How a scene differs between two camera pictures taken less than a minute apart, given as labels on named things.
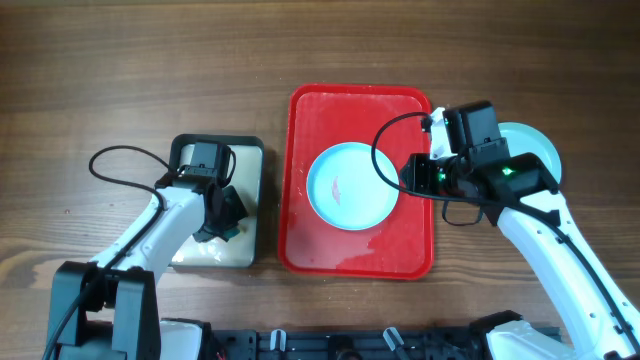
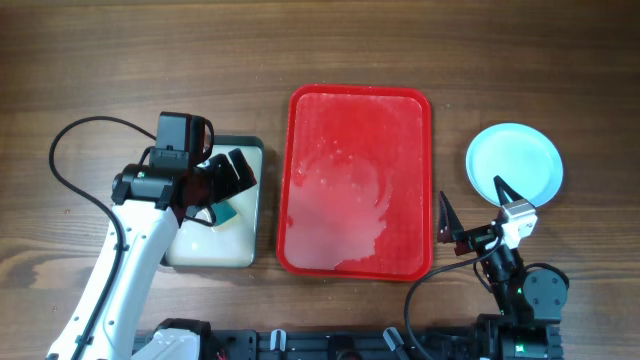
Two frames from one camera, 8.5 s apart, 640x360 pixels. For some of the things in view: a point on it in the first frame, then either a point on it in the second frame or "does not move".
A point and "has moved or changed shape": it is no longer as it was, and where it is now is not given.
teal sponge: [230, 233] has moved or changed shape
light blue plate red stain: [346, 191] to [524, 157]
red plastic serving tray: [318, 116] does not move
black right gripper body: [440, 178] to [476, 240]
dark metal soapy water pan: [242, 249] does not move
